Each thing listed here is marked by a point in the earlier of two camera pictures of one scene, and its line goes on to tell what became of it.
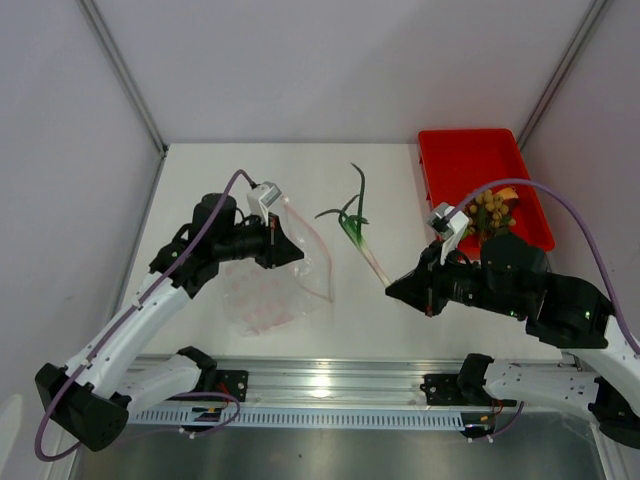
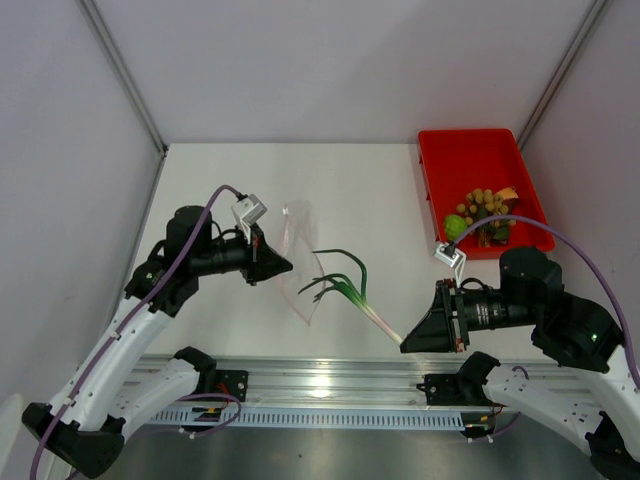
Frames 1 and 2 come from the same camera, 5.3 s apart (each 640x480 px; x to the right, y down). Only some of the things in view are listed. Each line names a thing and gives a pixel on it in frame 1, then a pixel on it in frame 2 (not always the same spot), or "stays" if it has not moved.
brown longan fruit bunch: (488, 213) stays
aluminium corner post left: (125, 75) stays
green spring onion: (352, 226) to (339, 281)
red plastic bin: (458, 162) stays
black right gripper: (421, 288) to (439, 329)
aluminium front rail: (346, 391) stays
